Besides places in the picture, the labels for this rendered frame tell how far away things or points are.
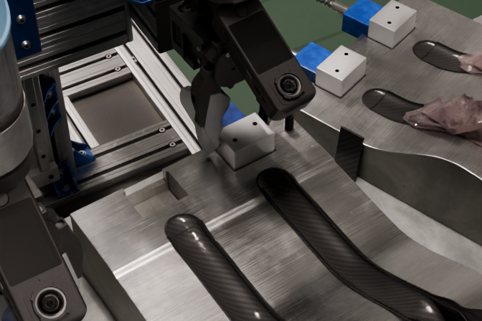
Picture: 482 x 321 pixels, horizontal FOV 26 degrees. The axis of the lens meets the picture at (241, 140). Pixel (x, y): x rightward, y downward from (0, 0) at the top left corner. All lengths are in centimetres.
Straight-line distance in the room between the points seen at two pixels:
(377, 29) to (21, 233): 63
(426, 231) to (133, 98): 109
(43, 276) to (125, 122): 135
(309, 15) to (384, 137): 152
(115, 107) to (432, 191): 110
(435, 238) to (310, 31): 151
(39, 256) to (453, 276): 39
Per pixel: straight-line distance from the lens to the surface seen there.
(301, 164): 107
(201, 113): 101
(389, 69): 123
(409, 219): 115
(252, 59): 94
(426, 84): 122
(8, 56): 67
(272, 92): 93
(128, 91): 215
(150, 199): 108
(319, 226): 103
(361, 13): 129
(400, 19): 126
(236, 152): 104
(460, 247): 114
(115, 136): 206
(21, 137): 71
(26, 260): 74
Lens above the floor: 168
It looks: 46 degrees down
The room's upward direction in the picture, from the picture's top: straight up
